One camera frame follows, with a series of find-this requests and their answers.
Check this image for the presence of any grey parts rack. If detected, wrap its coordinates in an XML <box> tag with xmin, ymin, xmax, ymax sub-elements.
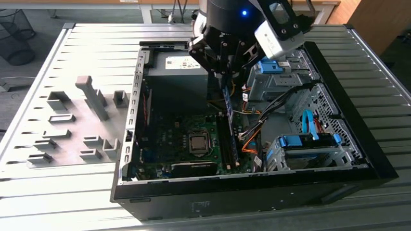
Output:
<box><xmin>25</xmin><ymin>75</ymin><xmax>131</xmax><ymax>168</ymax></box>

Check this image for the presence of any red wire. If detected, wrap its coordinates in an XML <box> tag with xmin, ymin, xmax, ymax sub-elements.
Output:
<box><xmin>313</xmin><ymin>117</ymin><xmax>325</xmax><ymax>134</ymax></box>

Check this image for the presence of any orange flat wire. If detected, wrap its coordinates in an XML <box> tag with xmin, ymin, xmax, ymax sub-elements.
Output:
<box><xmin>240</xmin><ymin>134</ymin><xmax>263</xmax><ymax>154</ymax></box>

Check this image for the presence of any grey metal drive cage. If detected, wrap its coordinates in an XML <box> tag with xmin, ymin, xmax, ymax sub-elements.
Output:
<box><xmin>245</xmin><ymin>51</ymin><xmax>321</xmax><ymax>103</ymax></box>

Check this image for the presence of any black camera cable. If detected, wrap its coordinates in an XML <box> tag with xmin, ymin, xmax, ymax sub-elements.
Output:
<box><xmin>304</xmin><ymin>0</ymin><xmax>319</xmax><ymax>19</ymax></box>

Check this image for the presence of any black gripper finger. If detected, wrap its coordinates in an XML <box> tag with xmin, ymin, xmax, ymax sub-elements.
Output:
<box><xmin>187</xmin><ymin>26</ymin><xmax>227</xmax><ymax>76</ymax></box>
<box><xmin>228</xmin><ymin>38</ymin><xmax>268</xmax><ymax>78</ymax></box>

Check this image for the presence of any hard disk in blue carrier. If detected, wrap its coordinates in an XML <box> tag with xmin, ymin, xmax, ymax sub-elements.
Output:
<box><xmin>277</xmin><ymin>133</ymin><xmax>341</xmax><ymax>150</ymax></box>

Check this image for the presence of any black PC case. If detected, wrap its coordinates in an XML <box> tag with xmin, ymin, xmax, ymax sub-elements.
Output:
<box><xmin>109</xmin><ymin>40</ymin><xmax>399</xmax><ymax>221</ymax></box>

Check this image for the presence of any black wire mesh bin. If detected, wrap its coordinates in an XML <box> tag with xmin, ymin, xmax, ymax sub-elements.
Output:
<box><xmin>0</xmin><ymin>9</ymin><xmax>36</xmax><ymax>66</ymax></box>

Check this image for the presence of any green motherboard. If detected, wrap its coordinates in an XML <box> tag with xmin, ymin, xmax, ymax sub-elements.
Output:
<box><xmin>135</xmin><ymin>113</ymin><xmax>255</xmax><ymax>180</ymax></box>

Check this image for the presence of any black graphics card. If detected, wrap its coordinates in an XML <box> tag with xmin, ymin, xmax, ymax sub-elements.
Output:
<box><xmin>169</xmin><ymin>160</ymin><xmax>219</xmax><ymax>178</ymax></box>

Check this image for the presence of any CPU socket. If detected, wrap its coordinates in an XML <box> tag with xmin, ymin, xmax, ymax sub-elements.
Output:
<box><xmin>187</xmin><ymin>129</ymin><xmax>215</xmax><ymax>158</ymax></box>

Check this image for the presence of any grey power supply unit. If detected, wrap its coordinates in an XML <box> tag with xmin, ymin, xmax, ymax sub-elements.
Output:
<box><xmin>144</xmin><ymin>51</ymin><xmax>209</xmax><ymax>116</ymax></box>

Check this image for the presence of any black RAM slot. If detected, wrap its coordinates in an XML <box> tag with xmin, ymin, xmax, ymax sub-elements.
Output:
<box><xmin>215</xmin><ymin>112</ymin><xmax>232</xmax><ymax>170</ymax></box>

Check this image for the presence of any blue wire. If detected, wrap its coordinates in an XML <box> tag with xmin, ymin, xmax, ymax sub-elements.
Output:
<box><xmin>301</xmin><ymin>109</ymin><xmax>320</xmax><ymax>141</ymax></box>

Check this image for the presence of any silver CPU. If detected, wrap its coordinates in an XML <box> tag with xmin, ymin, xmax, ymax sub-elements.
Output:
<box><xmin>191</xmin><ymin>136</ymin><xmax>208</xmax><ymax>150</ymax></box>

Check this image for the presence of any thin yellow wire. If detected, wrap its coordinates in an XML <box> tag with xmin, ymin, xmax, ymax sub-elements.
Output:
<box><xmin>207</xmin><ymin>80</ymin><xmax>237</xmax><ymax>106</ymax></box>

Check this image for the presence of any blue drive bay latch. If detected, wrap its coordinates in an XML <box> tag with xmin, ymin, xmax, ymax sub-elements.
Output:
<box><xmin>257</xmin><ymin>58</ymin><xmax>284</xmax><ymax>74</ymax></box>

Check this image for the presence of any black wire bundle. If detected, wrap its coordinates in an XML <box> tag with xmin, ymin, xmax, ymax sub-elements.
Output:
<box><xmin>239</xmin><ymin>83</ymin><xmax>313</xmax><ymax>142</ymax></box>

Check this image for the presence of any blue RAM stick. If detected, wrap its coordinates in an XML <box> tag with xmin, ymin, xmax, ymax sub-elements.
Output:
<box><xmin>227</xmin><ymin>117</ymin><xmax>240</xmax><ymax>167</ymax></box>
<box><xmin>221</xmin><ymin>72</ymin><xmax>235</xmax><ymax>121</ymax></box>

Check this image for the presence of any brown wooden cabinet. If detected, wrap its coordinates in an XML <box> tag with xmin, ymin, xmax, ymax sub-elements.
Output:
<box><xmin>327</xmin><ymin>0</ymin><xmax>411</xmax><ymax>56</ymax></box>

